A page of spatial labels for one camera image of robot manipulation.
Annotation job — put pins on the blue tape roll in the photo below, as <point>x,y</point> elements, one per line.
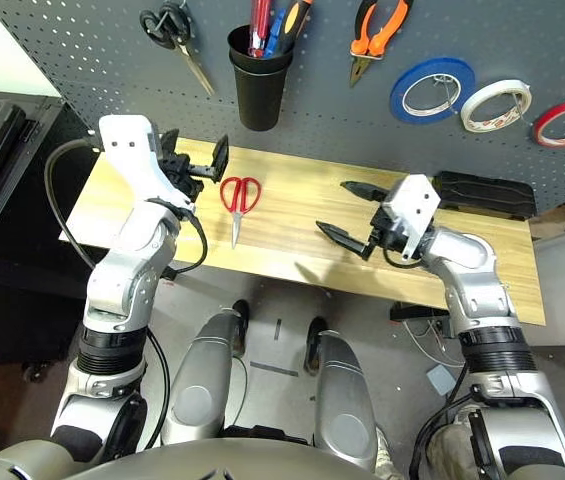
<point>442,64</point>

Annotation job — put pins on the black plastic holder cup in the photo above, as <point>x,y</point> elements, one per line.
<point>259,100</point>

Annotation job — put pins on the grey robot torso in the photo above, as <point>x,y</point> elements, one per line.
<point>222,462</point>

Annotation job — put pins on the black flat box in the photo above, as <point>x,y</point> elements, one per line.
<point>487,195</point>

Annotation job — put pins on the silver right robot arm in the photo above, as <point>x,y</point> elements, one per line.
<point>472,290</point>

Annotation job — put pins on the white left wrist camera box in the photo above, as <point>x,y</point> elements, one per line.
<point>127,145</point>

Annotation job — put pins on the short black floor tape strip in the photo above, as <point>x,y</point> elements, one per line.
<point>277,330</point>

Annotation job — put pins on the silver robot leg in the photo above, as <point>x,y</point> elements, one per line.
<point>342,400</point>
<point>199,390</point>

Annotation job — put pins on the grey square floor pad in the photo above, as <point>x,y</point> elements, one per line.
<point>439,379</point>

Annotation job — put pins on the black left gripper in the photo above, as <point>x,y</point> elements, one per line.
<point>182,172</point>

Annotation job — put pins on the khaki trouser leg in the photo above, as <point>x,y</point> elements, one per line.
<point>449,445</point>

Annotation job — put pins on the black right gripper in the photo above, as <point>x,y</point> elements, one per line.
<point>389,235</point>

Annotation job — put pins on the orange black needle-nose pliers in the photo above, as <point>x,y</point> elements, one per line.
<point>362,47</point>

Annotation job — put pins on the grey perforated pegboard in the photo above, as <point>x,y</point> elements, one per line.
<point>112,75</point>

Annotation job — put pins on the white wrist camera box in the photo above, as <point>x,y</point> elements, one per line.
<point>127,145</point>
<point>412,200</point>

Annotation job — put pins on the black cart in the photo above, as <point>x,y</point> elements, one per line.
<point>12,300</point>

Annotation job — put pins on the white tape roll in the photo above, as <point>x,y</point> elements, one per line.
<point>499,86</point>

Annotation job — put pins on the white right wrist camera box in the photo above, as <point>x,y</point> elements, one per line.
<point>412,200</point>

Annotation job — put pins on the silver right robot leg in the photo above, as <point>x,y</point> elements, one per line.
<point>342,400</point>

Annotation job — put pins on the white sneaker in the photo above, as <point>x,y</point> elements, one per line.
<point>384,450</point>

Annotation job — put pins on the long black floor tape strip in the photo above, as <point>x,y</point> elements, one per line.
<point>274,368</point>

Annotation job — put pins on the silver left robot leg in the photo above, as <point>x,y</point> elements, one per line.
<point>199,390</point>

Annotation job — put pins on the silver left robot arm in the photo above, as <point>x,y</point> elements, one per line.
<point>127,280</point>

